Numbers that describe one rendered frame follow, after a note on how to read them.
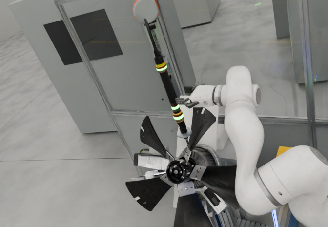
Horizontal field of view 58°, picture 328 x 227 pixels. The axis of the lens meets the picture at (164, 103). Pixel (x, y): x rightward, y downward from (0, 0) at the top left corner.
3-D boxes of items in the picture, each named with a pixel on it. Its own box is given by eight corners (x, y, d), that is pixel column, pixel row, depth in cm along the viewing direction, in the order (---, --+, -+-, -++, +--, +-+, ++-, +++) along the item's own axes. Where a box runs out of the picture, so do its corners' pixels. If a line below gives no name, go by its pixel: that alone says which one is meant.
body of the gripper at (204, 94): (216, 111, 115) (191, 110, 121) (225, 96, 122) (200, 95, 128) (212, 94, 111) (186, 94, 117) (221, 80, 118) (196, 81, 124)
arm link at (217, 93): (222, 111, 114) (215, 111, 116) (230, 98, 120) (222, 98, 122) (217, 93, 110) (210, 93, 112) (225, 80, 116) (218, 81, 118)
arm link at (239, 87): (222, 77, 86) (225, 65, 114) (226, 130, 89) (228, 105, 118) (255, 74, 83) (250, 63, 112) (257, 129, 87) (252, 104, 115)
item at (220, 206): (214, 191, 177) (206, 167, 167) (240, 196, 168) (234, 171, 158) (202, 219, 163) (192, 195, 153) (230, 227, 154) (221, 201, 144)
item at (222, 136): (210, 133, 227) (206, 122, 222) (230, 134, 218) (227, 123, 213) (201, 148, 216) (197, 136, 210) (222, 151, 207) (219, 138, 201)
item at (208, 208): (205, 211, 171) (202, 198, 172) (214, 210, 168) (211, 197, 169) (198, 214, 164) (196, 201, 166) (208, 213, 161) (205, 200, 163)
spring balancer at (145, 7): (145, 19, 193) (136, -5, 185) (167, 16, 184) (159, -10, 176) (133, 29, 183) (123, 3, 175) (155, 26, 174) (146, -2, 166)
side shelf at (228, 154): (208, 135, 230) (207, 133, 229) (255, 139, 211) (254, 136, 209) (196, 157, 214) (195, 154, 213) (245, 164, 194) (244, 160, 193)
